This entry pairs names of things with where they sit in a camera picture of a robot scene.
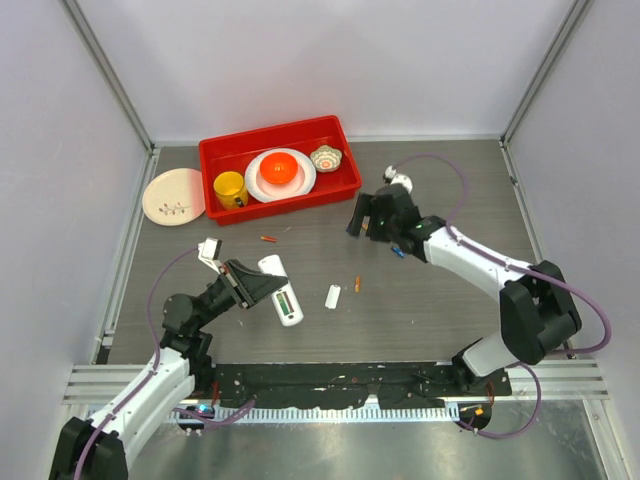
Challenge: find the white plate in bin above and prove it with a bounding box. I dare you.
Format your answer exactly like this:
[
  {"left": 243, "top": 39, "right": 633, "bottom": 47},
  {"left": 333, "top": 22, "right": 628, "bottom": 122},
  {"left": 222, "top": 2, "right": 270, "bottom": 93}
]
[{"left": 244, "top": 148, "right": 316, "bottom": 203}]

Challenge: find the slotted cable duct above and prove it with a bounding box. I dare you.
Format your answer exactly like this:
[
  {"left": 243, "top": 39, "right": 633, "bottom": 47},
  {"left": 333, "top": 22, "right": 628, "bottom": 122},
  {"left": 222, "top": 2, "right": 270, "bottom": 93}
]
[{"left": 164, "top": 404, "right": 461, "bottom": 425}]

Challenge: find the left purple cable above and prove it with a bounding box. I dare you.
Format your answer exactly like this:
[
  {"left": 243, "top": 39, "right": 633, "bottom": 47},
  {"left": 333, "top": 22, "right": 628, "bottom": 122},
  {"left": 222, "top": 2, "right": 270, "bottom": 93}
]
[{"left": 74, "top": 247, "right": 259, "bottom": 480}]

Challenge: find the pink floral plate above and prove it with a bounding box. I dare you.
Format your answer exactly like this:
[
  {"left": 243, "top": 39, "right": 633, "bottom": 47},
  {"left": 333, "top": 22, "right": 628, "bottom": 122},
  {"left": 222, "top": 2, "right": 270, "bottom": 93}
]
[{"left": 142, "top": 168, "right": 205, "bottom": 227}]

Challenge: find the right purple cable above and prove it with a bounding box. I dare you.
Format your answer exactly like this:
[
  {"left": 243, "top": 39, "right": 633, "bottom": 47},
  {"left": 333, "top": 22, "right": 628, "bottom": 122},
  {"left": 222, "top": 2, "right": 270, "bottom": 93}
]
[{"left": 394, "top": 154, "right": 614, "bottom": 441}]

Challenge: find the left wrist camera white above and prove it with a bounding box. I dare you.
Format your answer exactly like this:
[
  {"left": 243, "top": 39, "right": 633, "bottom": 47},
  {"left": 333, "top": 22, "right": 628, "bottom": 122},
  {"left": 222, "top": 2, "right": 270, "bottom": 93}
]
[{"left": 198, "top": 237, "right": 222, "bottom": 274}]

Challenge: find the white remote control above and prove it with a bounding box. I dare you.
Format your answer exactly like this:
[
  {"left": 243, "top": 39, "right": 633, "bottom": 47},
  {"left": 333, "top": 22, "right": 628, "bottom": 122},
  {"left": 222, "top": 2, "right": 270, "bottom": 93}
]
[{"left": 258, "top": 255, "right": 304, "bottom": 327}]

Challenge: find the small patterned dish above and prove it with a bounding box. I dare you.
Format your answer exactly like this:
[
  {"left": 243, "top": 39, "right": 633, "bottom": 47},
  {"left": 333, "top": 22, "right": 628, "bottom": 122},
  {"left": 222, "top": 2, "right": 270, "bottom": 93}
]
[{"left": 310, "top": 145, "right": 343, "bottom": 173}]

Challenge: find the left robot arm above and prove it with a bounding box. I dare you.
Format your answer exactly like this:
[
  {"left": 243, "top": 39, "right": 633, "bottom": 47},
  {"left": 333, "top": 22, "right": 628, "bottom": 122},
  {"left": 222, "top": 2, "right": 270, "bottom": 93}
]
[{"left": 49, "top": 255, "right": 289, "bottom": 479}]

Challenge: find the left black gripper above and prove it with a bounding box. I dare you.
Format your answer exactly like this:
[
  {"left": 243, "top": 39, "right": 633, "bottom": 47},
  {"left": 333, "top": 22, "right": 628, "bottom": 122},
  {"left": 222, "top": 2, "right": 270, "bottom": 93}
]
[{"left": 194, "top": 259, "right": 288, "bottom": 330}]

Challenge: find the yellow mug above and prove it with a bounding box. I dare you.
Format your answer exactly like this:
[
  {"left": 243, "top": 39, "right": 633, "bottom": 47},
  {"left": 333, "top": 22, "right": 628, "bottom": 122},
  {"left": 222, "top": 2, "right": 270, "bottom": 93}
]
[{"left": 213, "top": 171, "right": 249, "bottom": 210}]

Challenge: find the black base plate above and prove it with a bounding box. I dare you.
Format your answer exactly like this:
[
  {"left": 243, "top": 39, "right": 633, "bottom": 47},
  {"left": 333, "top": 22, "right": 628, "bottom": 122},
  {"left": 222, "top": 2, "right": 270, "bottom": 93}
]
[{"left": 199, "top": 362, "right": 512, "bottom": 410}]

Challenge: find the white battery cover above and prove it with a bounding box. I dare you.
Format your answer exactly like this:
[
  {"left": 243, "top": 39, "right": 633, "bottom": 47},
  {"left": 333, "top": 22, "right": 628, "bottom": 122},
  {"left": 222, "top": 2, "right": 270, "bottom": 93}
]
[{"left": 325, "top": 284, "right": 341, "bottom": 310}]

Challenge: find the red plastic bin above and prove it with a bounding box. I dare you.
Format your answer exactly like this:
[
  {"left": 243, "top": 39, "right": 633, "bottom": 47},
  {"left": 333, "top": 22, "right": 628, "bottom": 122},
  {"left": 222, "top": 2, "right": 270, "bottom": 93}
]
[{"left": 199, "top": 115, "right": 362, "bottom": 226}]

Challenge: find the purple cable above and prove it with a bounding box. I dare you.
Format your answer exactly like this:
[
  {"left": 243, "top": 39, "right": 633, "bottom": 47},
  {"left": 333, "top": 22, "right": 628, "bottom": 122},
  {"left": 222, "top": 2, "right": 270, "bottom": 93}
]
[
  {"left": 394, "top": 154, "right": 614, "bottom": 441},
  {"left": 74, "top": 247, "right": 259, "bottom": 480}
]

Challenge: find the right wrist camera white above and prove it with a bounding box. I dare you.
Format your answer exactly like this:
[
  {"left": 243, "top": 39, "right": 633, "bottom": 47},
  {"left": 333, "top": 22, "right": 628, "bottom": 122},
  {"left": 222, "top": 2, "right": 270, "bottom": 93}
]
[{"left": 383, "top": 165, "right": 413, "bottom": 193}]

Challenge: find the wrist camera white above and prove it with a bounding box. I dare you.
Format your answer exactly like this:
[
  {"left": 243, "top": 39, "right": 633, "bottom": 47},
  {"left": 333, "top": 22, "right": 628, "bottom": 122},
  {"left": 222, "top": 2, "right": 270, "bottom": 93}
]
[
  {"left": 198, "top": 237, "right": 222, "bottom": 274},
  {"left": 383, "top": 165, "right": 413, "bottom": 193}
]

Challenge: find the orange bowl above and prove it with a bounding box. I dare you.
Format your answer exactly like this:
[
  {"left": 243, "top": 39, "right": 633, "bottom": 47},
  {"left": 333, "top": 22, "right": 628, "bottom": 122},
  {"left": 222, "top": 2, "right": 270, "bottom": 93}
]
[{"left": 259, "top": 151, "right": 299, "bottom": 185}]

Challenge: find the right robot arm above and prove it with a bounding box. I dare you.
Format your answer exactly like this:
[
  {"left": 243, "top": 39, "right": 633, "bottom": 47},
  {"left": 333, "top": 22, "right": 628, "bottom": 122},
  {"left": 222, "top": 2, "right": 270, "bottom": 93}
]
[{"left": 347, "top": 184, "right": 582, "bottom": 395}]

